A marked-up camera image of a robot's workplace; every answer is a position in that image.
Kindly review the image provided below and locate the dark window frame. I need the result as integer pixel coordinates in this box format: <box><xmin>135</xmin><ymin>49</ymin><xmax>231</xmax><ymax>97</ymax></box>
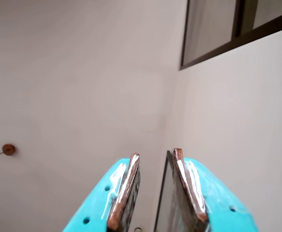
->
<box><xmin>179</xmin><ymin>0</ymin><xmax>282</xmax><ymax>71</ymax></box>

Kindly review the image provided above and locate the copper wire wall lamp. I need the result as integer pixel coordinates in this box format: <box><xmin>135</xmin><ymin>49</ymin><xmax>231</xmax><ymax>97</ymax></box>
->
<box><xmin>0</xmin><ymin>144</ymin><xmax>16</xmax><ymax>181</ymax></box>

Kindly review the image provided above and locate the dark framed panel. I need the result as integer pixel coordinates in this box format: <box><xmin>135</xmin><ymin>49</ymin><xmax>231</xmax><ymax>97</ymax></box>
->
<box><xmin>154</xmin><ymin>150</ymin><xmax>180</xmax><ymax>232</ymax></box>

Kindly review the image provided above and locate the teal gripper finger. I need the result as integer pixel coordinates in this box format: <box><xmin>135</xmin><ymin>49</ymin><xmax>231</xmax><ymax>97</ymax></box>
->
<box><xmin>62</xmin><ymin>152</ymin><xmax>141</xmax><ymax>232</ymax></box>
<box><xmin>172</xmin><ymin>148</ymin><xmax>260</xmax><ymax>232</ymax></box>

